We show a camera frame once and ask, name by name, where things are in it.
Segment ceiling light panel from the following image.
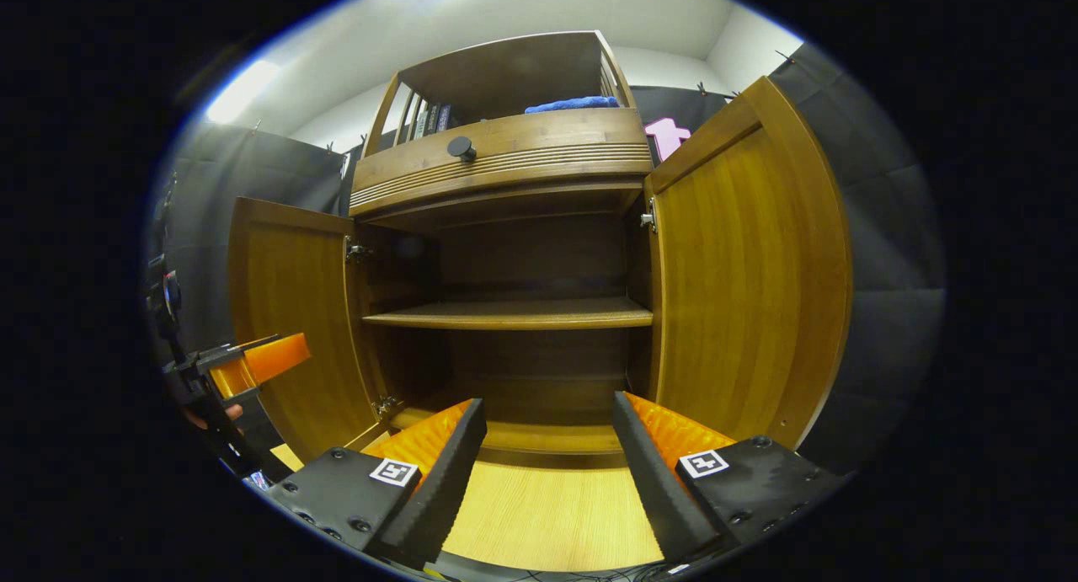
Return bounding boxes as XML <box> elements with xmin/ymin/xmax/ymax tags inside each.
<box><xmin>206</xmin><ymin>60</ymin><xmax>280</xmax><ymax>125</ymax></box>

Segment wooden ribbed drawer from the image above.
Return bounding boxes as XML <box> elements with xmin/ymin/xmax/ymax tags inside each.
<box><xmin>350</xmin><ymin>108</ymin><xmax>654</xmax><ymax>221</ymax></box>

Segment black backdrop cloth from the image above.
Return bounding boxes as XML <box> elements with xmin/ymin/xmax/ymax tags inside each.
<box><xmin>147</xmin><ymin>43</ymin><xmax>948</xmax><ymax>473</ymax></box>

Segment wooden shoe cabinet door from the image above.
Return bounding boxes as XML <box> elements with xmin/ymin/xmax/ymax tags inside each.
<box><xmin>227</xmin><ymin>196</ymin><xmax>397</xmax><ymax>463</ymax></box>
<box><xmin>644</xmin><ymin>77</ymin><xmax>853</xmax><ymax>451</ymax></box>

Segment wooden cabinet shelf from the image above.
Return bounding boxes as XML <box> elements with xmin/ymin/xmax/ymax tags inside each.
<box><xmin>362</xmin><ymin>297</ymin><xmax>654</xmax><ymax>330</ymax></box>

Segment blue folded towel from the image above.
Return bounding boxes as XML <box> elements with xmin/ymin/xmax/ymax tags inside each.
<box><xmin>525</xmin><ymin>96</ymin><xmax>620</xmax><ymax>115</ymax></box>

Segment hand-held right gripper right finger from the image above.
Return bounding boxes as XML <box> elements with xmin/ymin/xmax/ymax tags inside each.
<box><xmin>612</xmin><ymin>392</ymin><xmax>847</xmax><ymax>566</ymax></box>

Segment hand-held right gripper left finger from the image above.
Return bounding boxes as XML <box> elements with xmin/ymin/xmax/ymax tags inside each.
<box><xmin>248</xmin><ymin>399</ymin><xmax>489</xmax><ymax>570</ymax></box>

